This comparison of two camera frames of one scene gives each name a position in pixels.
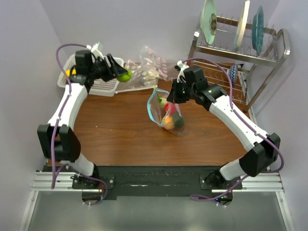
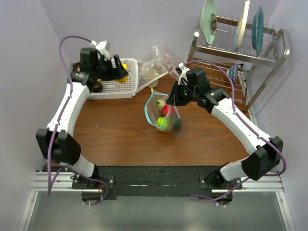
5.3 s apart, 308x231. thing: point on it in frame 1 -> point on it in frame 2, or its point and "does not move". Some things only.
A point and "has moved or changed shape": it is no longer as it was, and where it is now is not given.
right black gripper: [173, 96] does not move
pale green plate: [209, 21] does not move
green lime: [124, 77] -> [163, 123]
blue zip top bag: [165, 113] has moved or changed shape
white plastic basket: [99, 88] -> [113, 89]
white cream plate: [242, 26] does not move
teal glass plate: [258, 30] does not move
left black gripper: [114, 69] does not move
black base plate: [150, 181] does not move
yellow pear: [68, 71] -> [124, 80]
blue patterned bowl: [233, 72] does not move
